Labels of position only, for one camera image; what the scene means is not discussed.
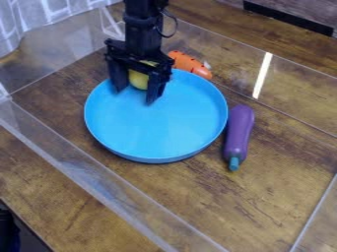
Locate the yellow lemon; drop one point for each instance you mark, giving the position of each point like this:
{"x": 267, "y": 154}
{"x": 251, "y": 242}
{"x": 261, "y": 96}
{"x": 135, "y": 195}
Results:
{"x": 138, "y": 75}

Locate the orange toy carrot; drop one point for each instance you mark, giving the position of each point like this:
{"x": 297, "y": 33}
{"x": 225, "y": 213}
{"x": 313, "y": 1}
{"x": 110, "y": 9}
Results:
{"x": 187, "y": 63}

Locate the blue round tray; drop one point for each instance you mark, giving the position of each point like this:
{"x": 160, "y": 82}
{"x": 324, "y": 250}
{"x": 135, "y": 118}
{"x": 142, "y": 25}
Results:
{"x": 160, "y": 132}

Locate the purple toy eggplant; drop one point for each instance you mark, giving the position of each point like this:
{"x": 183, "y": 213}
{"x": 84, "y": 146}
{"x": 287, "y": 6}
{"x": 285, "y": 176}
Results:
{"x": 239, "y": 126}

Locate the clear acrylic enclosure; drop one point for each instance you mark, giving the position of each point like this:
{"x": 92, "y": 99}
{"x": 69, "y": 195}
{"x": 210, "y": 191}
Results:
{"x": 91, "y": 202}

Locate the white patterned curtain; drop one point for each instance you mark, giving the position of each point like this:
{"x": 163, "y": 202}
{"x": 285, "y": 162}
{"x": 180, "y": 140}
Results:
{"x": 24, "y": 15}

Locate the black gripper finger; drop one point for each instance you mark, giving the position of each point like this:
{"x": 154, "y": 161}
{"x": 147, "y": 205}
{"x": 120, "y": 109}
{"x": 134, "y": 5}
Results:
{"x": 118, "y": 74}
{"x": 158, "y": 79}

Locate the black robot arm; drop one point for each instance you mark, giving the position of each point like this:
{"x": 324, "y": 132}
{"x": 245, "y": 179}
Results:
{"x": 138, "y": 53}

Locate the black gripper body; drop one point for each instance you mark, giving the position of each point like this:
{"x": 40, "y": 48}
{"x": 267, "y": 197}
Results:
{"x": 118, "y": 52}

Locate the black bar in background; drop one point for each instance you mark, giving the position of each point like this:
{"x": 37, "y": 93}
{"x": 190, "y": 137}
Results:
{"x": 287, "y": 18}

